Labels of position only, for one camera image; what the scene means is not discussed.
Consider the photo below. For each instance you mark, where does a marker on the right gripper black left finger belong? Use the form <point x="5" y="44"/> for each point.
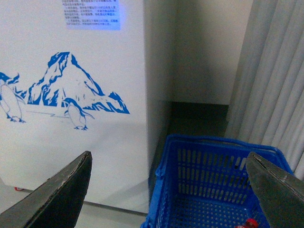
<point x="57" y="202"/>

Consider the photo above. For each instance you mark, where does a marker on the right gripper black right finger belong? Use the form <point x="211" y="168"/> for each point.
<point x="280" y="194"/>

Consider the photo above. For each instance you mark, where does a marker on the lemon tea drink bottle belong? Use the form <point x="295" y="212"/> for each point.
<point x="249" y="223"/>

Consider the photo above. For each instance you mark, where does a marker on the blue plastic shopping basket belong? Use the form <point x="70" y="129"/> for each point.
<point x="202" y="182"/>

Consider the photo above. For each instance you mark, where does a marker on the white pleated curtain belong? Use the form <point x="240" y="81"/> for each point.
<point x="267" y="103"/>

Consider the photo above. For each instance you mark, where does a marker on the white chest freezer blue trim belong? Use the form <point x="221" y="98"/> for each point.
<point x="64" y="91"/>

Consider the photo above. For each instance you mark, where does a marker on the blue instruction sticker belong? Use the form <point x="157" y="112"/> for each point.
<point x="92" y="14"/>

